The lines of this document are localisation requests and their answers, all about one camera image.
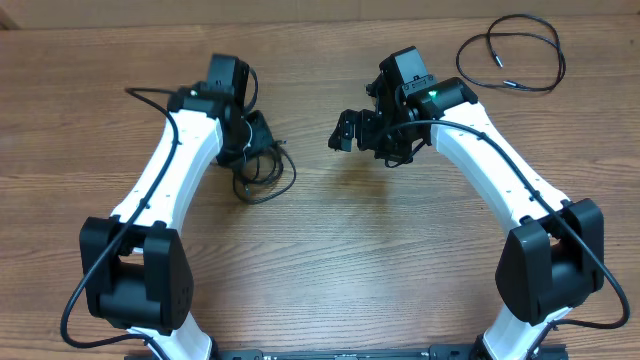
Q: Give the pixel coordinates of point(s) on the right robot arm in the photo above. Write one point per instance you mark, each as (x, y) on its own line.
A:
(550, 263)

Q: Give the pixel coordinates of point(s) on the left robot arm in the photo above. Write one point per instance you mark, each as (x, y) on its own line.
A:
(135, 271)

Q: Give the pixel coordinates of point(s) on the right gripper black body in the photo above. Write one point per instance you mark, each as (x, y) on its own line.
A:
(356, 126)

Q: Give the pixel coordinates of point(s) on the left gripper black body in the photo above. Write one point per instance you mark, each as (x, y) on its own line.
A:
(254, 135)

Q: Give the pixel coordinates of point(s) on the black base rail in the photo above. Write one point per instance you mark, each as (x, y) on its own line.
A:
(434, 352)

